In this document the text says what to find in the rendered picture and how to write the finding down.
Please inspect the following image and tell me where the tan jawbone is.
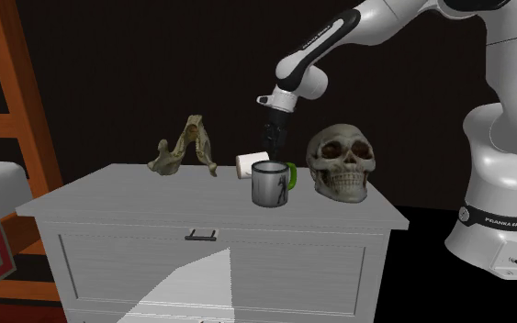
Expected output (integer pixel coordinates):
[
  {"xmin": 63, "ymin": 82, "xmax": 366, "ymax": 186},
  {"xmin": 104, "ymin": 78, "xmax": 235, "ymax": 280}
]
[{"xmin": 146, "ymin": 114, "xmax": 219, "ymax": 178}]

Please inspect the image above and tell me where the black robot stand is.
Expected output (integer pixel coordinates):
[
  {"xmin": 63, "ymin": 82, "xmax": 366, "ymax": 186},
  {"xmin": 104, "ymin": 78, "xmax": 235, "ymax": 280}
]
[{"xmin": 374, "ymin": 206, "xmax": 517, "ymax": 323}]

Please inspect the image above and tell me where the wooden bunk bed frame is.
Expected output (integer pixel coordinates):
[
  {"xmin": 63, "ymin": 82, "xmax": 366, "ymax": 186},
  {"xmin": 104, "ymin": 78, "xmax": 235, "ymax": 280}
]
[{"xmin": 0, "ymin": 0, "xmax": 65, "ymax": 303}]

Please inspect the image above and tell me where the grey chest of drawers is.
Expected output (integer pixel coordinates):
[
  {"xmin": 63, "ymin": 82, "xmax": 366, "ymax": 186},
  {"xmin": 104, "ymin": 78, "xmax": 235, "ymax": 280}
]
[{"xmin": 15, "ymin": 162, "xmax": 410, "ymax": 323}]

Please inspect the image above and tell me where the grey mug with green handle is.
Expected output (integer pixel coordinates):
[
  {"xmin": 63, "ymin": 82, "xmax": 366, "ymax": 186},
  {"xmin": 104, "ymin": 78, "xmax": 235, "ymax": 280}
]
[{"xmin": 251, "ymin": 160, "xmax": 298, "ymax": 209}]

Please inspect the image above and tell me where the white cylinder roll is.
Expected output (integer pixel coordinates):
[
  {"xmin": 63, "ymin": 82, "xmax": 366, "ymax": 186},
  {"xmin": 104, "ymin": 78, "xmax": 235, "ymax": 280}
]
[{"xmin": 235, "ymin": 150, "xmax": 271, "ymax": 181}]

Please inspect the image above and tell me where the grey human skull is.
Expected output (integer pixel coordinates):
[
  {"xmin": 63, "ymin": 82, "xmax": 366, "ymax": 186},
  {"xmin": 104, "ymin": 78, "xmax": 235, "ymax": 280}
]
[{"xmin": 305, "ymin": 123, "xmax": 377, "ymax": 205}]

